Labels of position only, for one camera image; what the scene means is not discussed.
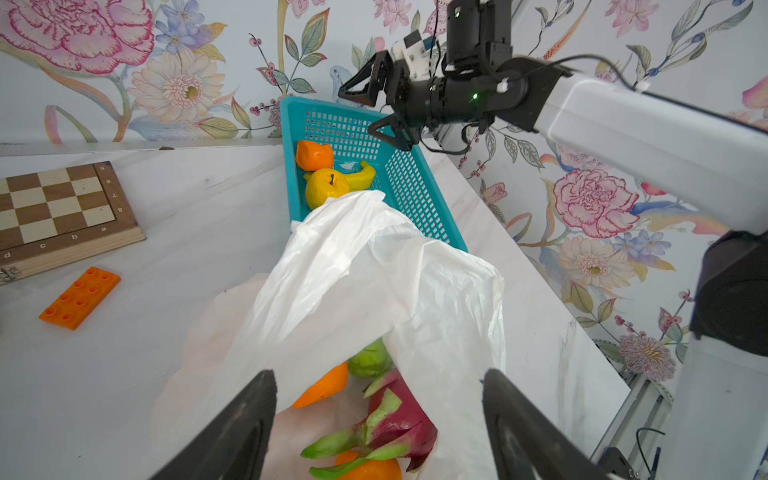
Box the wooden chessboard box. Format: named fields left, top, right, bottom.
left=1, top=161, right=146, bottom=285

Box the teal plastic basket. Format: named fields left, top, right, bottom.
left=280, top=97, right=467, bottom=251

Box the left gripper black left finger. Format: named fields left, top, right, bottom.
left=154, top=370, right=277, bottom=479

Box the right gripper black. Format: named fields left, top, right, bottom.
left=338, top=51, right=480, bottom=152

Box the dragon fruit pink green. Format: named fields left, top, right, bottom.
left=301, top=369, right=438, bottom=479

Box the yellow banana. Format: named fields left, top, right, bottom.
left=344, top=161, right=376, bottom=191

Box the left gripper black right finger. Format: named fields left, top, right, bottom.
left=482, top=369, right=609, bottom=480

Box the orange toy brick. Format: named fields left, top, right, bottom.
left=39, top=266, right=121, bottom=331

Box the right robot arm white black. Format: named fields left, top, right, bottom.
left=338, top=1, right=767, bottom=479

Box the orange fruit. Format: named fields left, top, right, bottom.
left=292, top=362, right=349, bottom=409
left=295, top=140, right=334, bottom=172
left=334, top=451, right=403, bottom=480

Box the white plastic bag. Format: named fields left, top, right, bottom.
left=153, top=191, right=505, bottom=479

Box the yellow apple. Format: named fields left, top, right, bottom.
left=304, top=168, right=351, bottom=210

